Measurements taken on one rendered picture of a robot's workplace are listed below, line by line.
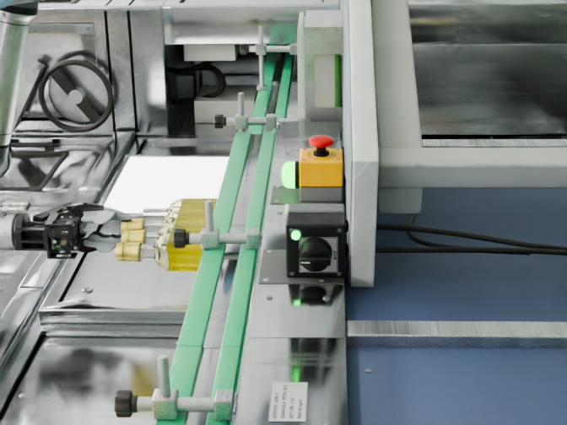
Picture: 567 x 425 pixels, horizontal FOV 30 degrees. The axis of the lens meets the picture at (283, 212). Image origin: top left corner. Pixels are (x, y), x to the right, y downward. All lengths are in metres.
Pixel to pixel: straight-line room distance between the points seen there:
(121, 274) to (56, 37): 1.09
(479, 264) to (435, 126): 1.52
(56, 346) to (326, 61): 0.77
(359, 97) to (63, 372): 0.78
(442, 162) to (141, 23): 1.73
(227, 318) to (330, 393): 0.25
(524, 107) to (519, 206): 1.31
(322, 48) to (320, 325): 0.92
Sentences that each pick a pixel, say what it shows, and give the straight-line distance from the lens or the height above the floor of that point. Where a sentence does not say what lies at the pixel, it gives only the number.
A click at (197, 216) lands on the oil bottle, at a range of 2.00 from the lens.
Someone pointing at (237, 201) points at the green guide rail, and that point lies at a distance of 1.77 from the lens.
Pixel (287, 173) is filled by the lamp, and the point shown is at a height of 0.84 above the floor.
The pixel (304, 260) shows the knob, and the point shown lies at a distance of 1.39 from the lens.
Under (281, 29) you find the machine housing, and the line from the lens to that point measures 2.96.
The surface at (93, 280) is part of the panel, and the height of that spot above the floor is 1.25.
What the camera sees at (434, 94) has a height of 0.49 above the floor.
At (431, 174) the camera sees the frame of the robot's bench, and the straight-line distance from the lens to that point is 1.39.
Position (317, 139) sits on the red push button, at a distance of 1.69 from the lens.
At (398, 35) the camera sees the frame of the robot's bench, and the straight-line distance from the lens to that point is 1.63.
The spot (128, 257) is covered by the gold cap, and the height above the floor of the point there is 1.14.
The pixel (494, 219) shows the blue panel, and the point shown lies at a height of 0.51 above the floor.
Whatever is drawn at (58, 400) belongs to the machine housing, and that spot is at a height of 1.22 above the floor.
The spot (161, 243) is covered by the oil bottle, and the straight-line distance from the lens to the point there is 1.90.
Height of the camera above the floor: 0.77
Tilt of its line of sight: 3 degrees up
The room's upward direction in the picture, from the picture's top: 90 degrees counter-clockwise
